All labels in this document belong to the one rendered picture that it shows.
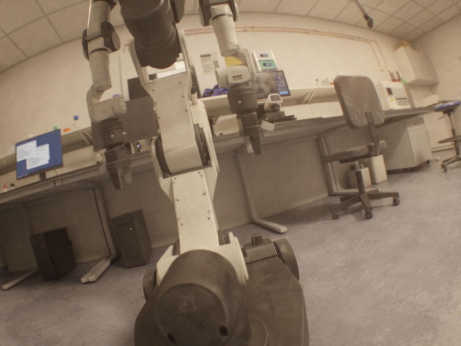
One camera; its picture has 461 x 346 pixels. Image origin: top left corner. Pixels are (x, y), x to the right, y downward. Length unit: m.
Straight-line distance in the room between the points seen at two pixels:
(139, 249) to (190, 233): 1.15
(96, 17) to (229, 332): 0.96
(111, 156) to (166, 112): 0.22
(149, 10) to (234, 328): 0.65
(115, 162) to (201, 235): 0.34
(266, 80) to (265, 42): 1.23
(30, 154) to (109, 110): 1.58
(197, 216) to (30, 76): 3.13
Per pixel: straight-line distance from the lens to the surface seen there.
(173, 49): 0.70
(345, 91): 1.53
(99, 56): 0.81
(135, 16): 0.58
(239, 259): 0.49
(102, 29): 0.87
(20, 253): 3.02
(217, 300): 0.33
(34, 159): 2.20
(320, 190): 2.67
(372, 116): 1.64
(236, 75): 0.70
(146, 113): 1.79
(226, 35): 0.75
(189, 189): 0.65
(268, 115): 1.78
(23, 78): 3.52
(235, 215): 2.24
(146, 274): 0.92
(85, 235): 2.42
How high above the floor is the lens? 0.48
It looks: 1 degrees up
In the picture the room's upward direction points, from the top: 14 degrees counter-clockwise
